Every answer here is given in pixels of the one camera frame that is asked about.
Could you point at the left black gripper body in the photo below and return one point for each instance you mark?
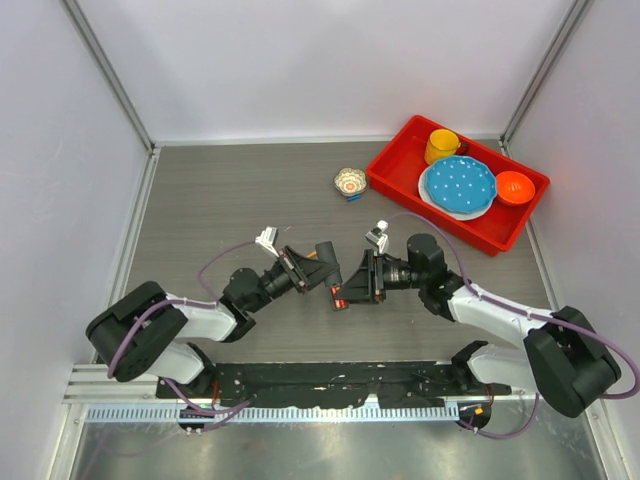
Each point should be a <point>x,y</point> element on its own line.
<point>289,263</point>

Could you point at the red plastic tray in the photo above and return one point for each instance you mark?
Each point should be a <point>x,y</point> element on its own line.
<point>396,170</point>

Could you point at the red orange battery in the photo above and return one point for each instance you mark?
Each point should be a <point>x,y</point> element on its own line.
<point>338,304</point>

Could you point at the yellow mug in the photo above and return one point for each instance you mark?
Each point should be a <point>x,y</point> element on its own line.
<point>443,143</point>

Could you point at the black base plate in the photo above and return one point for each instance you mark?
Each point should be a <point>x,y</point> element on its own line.
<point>342,385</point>

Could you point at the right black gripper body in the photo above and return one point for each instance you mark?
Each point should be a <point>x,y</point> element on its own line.
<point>379,287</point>

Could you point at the blue dotted plate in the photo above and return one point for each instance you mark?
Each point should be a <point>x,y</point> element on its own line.
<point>461,184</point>

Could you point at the small patterned bowl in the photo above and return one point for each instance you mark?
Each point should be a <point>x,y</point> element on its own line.
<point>350,181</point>

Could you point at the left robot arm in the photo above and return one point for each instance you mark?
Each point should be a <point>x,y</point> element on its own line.
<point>152,331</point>

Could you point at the black remote control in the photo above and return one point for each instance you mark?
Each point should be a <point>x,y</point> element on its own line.
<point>325,252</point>

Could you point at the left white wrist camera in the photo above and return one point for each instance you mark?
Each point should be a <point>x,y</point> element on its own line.
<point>267,240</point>

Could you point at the orange bowl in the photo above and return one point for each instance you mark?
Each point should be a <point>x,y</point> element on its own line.
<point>514,188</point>

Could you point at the white cable duct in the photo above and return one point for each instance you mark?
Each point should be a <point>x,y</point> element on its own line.
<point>369,412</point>

